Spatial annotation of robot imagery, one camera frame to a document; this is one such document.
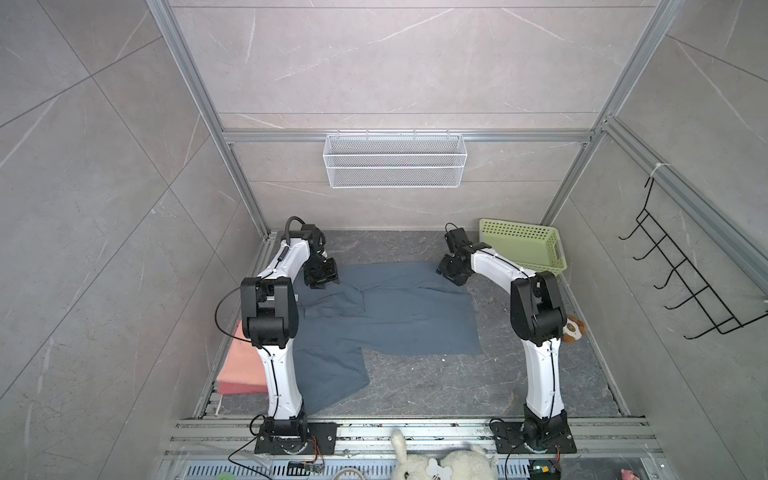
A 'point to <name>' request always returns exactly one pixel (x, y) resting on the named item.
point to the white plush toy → (473, 463)
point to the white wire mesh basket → (394, 161)
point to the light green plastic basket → (536, 247)
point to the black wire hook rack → (720, 315)
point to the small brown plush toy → (574, 330)
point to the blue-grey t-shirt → (406, 308)
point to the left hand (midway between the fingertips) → (333, 276)
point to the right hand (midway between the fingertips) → (442, 270)
